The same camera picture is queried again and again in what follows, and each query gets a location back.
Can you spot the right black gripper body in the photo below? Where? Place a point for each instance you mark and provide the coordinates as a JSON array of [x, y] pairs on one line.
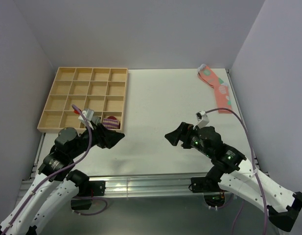
[[191, 139]]

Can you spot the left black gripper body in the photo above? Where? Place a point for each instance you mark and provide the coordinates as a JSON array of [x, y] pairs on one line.
[[97, 138]]

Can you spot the grey sock with black stripes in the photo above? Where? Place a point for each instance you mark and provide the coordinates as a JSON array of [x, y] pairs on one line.
[[96, 120]]

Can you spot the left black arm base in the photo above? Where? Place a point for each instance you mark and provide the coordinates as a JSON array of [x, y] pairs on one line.
[[87, 194]]

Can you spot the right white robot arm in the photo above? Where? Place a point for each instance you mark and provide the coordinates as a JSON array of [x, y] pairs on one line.
[[233, 172]]

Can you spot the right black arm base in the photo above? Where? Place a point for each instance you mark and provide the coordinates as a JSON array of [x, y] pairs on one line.
[[214, 197]]

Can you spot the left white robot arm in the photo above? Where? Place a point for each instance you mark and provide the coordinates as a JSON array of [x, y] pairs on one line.
[[57, 181]]

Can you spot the purple striped rolled sock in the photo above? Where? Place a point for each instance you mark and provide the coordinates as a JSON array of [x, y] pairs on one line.
[[111, 122]]

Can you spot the wooden compartment tray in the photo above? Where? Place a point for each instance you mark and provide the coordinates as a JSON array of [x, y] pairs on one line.
[[100, 89]]

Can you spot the pink patterned sock pair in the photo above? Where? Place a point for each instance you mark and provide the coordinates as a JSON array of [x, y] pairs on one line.
[[221, 88]]

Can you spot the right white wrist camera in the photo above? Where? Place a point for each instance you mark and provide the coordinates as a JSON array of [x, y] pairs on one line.
[[202, 120]]

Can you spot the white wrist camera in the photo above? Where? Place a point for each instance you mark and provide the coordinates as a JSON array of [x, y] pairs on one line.
[[202, 120], [85, 116]]

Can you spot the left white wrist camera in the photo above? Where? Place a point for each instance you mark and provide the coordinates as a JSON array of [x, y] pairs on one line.
[[85, 116]]

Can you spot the aluminium frame rail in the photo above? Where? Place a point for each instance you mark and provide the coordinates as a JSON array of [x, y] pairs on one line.
[[133, 186]]

